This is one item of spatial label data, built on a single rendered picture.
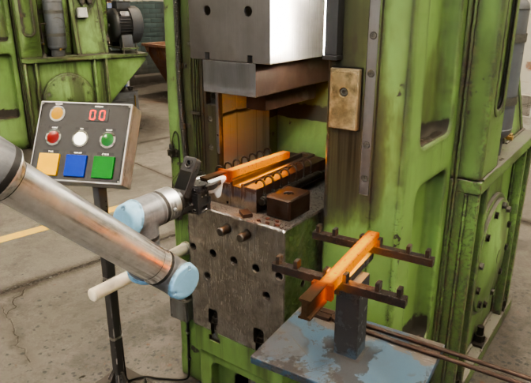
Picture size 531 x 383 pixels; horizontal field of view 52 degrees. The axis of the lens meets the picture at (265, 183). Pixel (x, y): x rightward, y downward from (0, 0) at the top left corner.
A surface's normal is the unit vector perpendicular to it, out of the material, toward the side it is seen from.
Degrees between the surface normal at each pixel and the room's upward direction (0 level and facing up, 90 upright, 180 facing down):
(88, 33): 79
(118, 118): 60
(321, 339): 0
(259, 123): 90
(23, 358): 0
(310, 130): 90
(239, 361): 90
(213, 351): 90
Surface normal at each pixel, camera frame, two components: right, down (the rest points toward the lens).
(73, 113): -0.17, -0.20
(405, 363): 0.00, -0.95
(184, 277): 0.74, 0.27
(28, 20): 0.59, 0.26
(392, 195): -0.59, 0.26
